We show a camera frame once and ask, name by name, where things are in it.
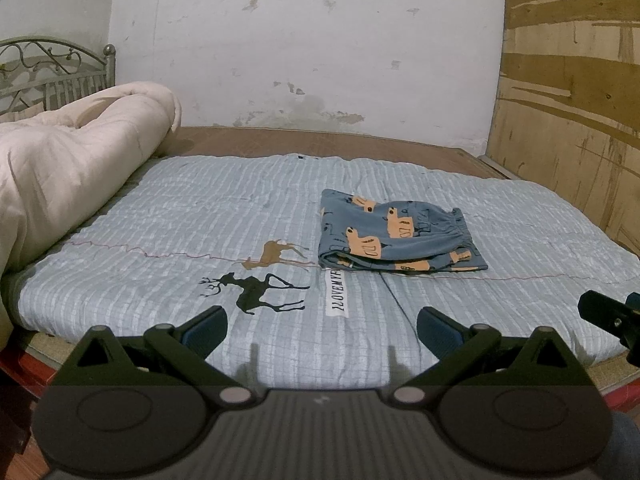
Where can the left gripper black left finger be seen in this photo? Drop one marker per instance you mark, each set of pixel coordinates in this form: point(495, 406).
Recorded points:
point(165, 355)

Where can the metal ornate headboard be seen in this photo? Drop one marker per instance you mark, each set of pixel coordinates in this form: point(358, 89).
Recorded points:
point(51, 72)

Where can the plywood wardrobe panel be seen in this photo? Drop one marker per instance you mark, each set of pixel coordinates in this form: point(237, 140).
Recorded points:
point(567, 108)

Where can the light blue quilted bedspread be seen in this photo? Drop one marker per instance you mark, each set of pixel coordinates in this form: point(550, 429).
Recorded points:
point(188, 233)

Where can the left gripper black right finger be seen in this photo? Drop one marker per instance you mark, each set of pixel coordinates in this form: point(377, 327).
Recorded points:
point(481, 352)

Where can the cream rolled comforter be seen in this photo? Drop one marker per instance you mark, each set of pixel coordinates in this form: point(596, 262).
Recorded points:
point(60, 167)

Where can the blue pants with orange print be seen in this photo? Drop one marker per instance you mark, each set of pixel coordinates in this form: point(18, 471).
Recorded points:
point(403, 236)

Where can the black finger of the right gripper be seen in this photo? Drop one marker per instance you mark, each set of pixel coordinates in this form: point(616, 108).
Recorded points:
point(620, 319)

